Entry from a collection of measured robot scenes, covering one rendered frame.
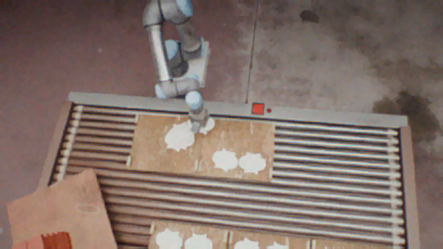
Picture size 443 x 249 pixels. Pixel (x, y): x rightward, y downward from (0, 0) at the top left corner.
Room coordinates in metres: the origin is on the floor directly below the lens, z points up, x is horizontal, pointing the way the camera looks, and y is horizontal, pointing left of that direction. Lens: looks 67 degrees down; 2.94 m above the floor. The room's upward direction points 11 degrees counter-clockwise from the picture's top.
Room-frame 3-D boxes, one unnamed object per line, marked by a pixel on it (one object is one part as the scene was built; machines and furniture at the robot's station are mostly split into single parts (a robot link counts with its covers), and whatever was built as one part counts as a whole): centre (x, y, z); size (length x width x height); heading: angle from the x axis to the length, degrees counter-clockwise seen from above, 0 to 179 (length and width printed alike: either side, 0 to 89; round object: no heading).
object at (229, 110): (1.00, -0.08, 0.89); 2.08 x 0.08 x 0.06; 73
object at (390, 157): (0.79, -0.01, 0.90); 1.95 x 0.05 x 0.05; 73
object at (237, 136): (0.73, -0.08, 0.93); 0.41 x 0.35 x 0.02; 73
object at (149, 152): (0.85, 0.32, 0.93); 0.41 x 0.35 x 0.02; 74
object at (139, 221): (0.31, 0.14, 0.90); 1.95 x 0.05 x 0.05; 73
